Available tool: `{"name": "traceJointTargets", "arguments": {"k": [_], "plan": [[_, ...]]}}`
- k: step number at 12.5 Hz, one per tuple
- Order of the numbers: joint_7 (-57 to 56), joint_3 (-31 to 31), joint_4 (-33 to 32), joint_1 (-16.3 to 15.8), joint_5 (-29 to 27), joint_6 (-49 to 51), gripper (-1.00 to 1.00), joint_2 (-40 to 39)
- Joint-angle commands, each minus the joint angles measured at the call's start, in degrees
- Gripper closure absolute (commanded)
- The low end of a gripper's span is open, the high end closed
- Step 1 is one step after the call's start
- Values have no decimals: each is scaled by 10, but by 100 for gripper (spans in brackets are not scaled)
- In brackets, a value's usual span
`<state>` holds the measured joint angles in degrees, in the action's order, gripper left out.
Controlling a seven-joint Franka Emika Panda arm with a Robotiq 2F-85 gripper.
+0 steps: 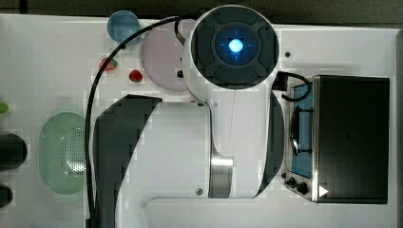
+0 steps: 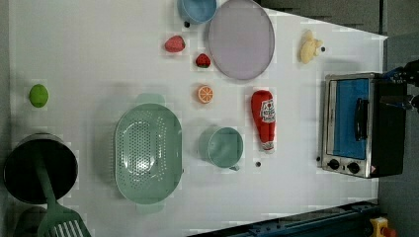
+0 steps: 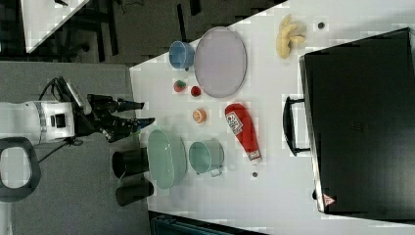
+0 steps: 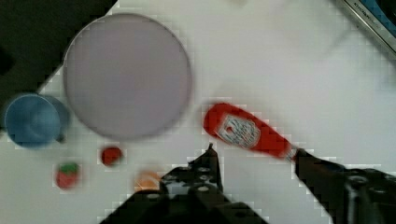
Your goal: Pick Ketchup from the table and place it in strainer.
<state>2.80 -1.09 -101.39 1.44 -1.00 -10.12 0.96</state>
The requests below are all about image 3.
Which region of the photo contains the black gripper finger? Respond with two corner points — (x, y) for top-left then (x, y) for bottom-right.
(112, 117), (156, 141)
(117, 100), (145, 112)

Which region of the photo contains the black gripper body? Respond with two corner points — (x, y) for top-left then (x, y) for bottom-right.
(75, 94), (120, 143)

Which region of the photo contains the red ketchup bottle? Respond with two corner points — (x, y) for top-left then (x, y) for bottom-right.
(225, 103), (261, 165)

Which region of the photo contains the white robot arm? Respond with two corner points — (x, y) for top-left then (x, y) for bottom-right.
(0, 95), (155, 203)

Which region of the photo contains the green plastic strainer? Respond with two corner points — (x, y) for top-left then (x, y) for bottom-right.
(147, 129), (187, 190)

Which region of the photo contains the black cylinder upper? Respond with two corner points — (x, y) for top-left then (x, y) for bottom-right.
(112, 148), (149, 178)

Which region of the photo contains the black cylinder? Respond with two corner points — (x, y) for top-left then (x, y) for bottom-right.
(112, 148), (149, 178)
(115, 181), (154, 207)

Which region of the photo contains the toy strawberry with leaves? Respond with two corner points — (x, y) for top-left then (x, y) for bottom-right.
(173, 80), (187, 92)

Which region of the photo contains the black cylinder lower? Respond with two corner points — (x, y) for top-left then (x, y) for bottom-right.
(115, 181), (154, 207)

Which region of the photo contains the small red strawberry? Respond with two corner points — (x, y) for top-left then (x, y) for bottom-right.
(191, 86), (202, 97)

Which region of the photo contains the toy orange slice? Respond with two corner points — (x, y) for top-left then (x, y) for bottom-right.
(192, 109), (207, 123)

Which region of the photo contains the blue bowl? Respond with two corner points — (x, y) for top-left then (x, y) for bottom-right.
(168, 41), (195, 69)

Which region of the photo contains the green mug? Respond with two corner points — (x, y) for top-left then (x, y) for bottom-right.
(189, 140), (224, 177)

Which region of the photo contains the purple plate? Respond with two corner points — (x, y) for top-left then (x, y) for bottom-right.
(194, 26), (247, 98)

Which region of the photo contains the toy banana bunch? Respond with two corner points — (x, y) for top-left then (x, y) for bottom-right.
(276, 15), (306, 59)

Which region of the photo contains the black toaster oven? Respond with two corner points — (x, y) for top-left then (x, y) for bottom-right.
(299, 27), (415, 224)

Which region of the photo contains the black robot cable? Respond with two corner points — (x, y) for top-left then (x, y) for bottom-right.
(37, 76), (84, 165)

